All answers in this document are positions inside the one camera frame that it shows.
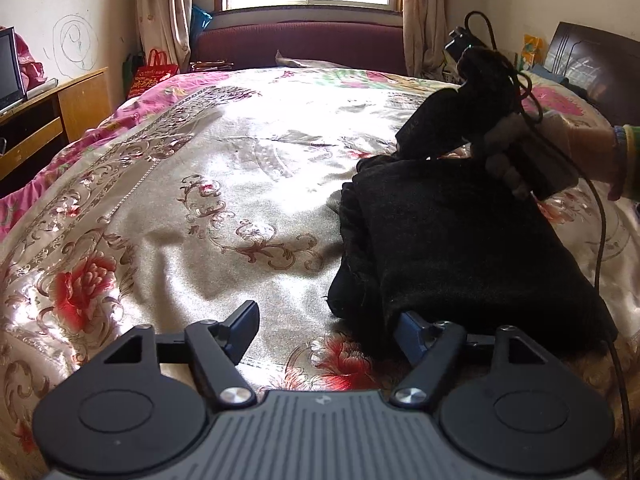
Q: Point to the dark wooden headboard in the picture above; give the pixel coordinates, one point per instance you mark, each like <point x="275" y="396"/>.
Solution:
<point x="590" y="65"/>

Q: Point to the person's right forearm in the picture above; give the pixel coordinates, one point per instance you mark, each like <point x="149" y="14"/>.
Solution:
<point x="627" y="160"/>

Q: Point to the red gift bag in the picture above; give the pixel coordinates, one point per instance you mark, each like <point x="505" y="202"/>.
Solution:
<point x="152" y="75"/>

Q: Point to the black pants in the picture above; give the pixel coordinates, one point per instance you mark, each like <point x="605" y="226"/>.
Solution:
<point x="465" y="245"/>

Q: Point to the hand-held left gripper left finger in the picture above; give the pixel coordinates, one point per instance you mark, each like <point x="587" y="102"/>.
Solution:
<point x="245" y="321"/>

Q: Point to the dark red headboard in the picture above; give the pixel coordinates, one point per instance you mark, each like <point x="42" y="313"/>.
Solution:
<point x="300" y="45"/>

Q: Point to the orange snack packet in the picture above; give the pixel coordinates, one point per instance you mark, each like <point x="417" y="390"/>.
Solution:
<point x="531" y="52"/>

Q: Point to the television monitor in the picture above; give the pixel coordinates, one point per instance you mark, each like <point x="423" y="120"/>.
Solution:
<point x="10" y="70"/>

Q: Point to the wooden cabinet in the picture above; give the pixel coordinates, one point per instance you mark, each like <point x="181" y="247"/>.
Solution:
<point x="55" y="115"/>

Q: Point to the gold metal rack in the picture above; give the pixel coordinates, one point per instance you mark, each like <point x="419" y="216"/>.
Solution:
<point x="210" y="65"/>

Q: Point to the pink plastic bag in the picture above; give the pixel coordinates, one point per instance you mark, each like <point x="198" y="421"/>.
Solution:
<point x="30" y="60"/>

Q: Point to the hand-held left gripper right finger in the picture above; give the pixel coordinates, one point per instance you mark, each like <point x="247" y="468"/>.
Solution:
<point x="407" y="329"/>

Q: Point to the blue plastic bag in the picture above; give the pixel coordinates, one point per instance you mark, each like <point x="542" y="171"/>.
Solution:
<point x="201" y="20"/>

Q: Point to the floral satin bedspread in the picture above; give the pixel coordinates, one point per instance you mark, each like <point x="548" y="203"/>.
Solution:
<point x="175" y="210"/>

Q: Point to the green bag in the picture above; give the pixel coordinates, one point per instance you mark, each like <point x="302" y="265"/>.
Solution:
<point x="131" y="72"/>

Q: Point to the person's right hand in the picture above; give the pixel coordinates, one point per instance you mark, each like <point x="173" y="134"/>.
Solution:
<point x="575" y="145"/>

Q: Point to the beige curtain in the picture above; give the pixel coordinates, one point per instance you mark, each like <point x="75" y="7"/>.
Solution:
<point x="170" y="10"/>
<point x="425" y="15"/>

